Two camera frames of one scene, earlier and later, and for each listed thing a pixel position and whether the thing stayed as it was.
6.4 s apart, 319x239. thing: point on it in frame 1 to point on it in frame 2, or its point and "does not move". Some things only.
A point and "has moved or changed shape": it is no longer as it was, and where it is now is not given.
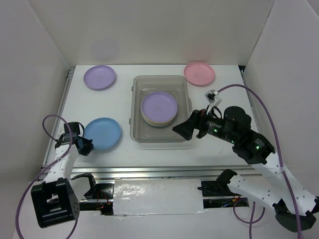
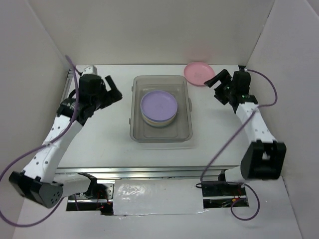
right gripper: (186, 128) to (224, 76)
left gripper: (89, 147) to (114, 95)
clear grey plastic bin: (140, 131) does not move
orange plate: (158, 124) does not move
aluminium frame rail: (162, 173) does not move
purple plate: (99, 77) has moved or changed shape
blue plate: (104, 132) to (159, 113)
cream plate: (159, 124) does not move
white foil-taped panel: (158, 196) does not move
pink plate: (199, 73) does not move
